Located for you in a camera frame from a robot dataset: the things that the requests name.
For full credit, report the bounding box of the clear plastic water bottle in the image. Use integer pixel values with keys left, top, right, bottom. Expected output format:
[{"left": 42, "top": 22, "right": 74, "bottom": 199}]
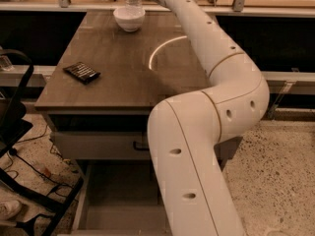
[{"left": 125, "top": 0, "right": 142, "bottom": 12}]

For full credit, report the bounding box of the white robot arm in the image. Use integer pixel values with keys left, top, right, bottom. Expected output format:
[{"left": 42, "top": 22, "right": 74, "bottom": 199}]
[{"left": 148, "top": 0, "right": 269, "bottom": 236}]

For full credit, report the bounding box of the white ceramic bowl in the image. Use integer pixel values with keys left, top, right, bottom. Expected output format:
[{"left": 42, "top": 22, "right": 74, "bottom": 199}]
[{"left": 113, "top": 7, "right": 146, "bottom": 32}]

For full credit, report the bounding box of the grey wooden drawer cabinet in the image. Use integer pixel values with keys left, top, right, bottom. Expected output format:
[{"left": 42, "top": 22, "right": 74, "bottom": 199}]
[{"left": 34, "top": 10, "right": 256, "bottom": 236}]

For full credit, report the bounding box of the open bottom drawer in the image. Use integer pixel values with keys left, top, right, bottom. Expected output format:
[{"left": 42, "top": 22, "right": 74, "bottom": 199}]
[{"left": 57, "top": 160, "right": 230, "bottom": 236}]

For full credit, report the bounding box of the white shoe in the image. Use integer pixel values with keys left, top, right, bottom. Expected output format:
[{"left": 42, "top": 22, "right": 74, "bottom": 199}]
[{"left": 0, "top": 200, "right": 22, "bottom": 220}]

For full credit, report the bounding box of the black drawer handle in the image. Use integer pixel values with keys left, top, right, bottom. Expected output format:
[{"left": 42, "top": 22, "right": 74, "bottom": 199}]
[{"left": 133, "top": 141, "right": 150, "bottom": 151}]

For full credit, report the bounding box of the metal shelf bracket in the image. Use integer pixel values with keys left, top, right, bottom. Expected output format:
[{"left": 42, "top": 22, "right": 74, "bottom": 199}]
[{"left": 267, "top": 80, "right": 296, "bottom": 119}]

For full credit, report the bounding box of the black metal cart frame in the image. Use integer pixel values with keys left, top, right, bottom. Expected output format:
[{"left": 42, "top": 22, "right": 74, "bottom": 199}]
[{"left": 0, "top": 48, "right": 85, "bottom": 236}]

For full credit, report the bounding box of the black floor cable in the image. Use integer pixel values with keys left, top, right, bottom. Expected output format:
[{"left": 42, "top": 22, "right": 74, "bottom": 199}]
[{"left": 9, "top": 124, "right": 80, "bottom": 199}]

